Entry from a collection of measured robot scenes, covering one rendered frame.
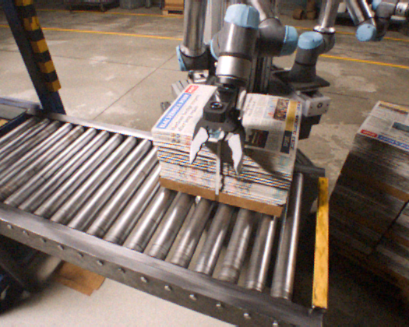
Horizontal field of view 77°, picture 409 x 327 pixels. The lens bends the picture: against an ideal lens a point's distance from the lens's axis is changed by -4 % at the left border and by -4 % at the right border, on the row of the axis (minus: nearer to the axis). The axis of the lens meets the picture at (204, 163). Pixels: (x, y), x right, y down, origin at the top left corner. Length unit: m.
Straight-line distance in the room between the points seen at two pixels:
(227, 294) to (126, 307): 0.95
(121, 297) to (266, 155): 1.17
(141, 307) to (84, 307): 0.29
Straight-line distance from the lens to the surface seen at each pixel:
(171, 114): 0.77
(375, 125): 1.31
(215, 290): 0.67
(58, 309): 1.68
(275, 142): 0.67
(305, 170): 0.98
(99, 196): 0.89
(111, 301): 1.59
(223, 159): 0.69
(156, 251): 0.73
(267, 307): 0.67
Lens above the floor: 1.42
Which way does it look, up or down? 41 degrees down
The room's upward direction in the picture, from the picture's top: straight up
